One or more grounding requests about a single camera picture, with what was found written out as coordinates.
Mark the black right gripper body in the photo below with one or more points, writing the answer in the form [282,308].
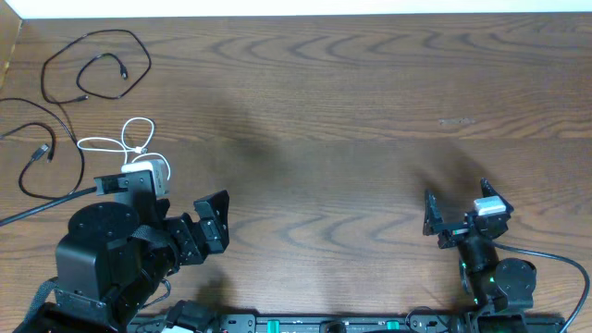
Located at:
[453,238]

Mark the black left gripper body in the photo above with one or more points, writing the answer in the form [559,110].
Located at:
[189,245]

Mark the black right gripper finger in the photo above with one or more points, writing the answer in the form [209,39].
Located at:
[488,191]
[433,221]

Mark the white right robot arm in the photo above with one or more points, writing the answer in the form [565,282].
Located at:
[502,288]

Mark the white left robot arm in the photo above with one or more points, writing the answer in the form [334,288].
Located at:
[116,254]

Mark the cardboard panel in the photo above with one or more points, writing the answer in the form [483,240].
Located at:
[9,33]

